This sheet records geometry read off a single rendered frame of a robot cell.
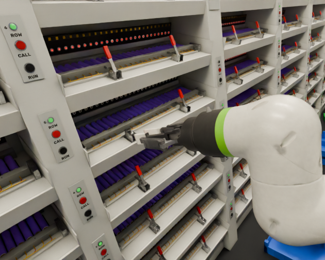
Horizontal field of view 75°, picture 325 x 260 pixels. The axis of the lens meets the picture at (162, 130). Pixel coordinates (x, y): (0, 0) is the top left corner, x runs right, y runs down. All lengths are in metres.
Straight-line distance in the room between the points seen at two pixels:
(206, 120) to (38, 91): 0.35
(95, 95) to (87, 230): 0.37
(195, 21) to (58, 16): 0.56
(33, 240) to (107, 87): 0.44
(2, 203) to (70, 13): 0.44
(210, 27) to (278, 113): 0.66
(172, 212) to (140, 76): 0.56
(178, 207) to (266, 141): 0.67
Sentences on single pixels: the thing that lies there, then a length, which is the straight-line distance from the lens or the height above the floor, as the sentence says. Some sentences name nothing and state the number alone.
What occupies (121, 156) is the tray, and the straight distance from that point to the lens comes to 0.65.
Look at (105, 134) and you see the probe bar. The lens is 0.67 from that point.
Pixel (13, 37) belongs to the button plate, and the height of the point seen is 1.26.
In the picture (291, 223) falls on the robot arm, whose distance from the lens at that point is 0.37.
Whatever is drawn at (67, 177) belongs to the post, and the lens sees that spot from 0.58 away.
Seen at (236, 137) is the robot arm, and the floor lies 1.04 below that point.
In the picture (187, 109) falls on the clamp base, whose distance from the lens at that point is 0.82.
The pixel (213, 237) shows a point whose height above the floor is 0.18.
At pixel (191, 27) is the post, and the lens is 0.98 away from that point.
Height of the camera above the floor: 1.19
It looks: 21 degrees down
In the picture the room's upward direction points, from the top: 11 degrees counter-clockwise
